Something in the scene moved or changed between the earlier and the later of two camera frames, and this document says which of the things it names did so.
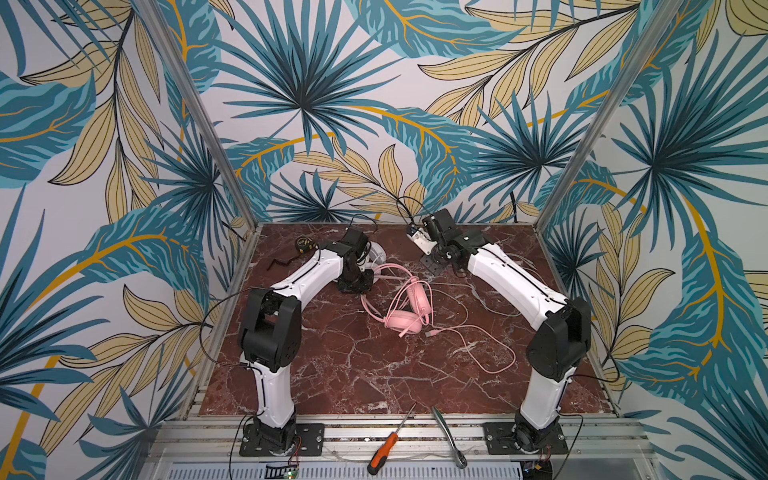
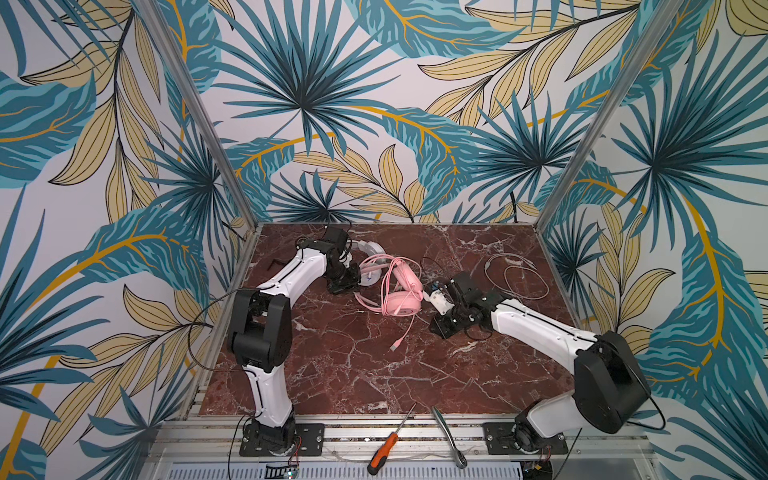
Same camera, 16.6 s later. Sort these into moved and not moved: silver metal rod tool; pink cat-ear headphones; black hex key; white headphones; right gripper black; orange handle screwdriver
Moved: right gripper black; pink cat-ear headphones
Not moved: orange handle screwdriver; silver metal rod tool; black hex key; white headphones
